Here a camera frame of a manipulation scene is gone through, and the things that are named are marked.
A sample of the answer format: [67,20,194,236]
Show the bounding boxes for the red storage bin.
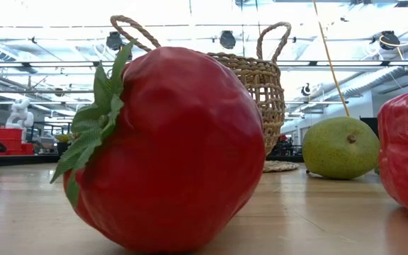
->
[0,140,35,156]
[0,127,23,142]

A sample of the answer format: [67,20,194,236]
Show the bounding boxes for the green pear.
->
[302,115,381,181]

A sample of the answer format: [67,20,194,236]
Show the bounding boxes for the black metal table frame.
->
[0,154,60,168]

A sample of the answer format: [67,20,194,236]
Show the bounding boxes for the long horizontal light bar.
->
[0,59,408,68]

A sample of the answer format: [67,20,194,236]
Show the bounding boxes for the yellow hanging cable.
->
[312,0,352,118]

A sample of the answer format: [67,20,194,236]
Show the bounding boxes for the large red strawberry toy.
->
[50,38,267,253]

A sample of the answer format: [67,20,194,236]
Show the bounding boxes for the round woven mat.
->
[262,160,300,174]

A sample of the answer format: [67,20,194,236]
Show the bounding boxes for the woven wicker basket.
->
[110,14,293,157]

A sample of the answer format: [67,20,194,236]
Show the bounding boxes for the green succulent plant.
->
[54,132,76,157]

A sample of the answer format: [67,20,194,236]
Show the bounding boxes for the red bell pepper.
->
[377,91,408,219]

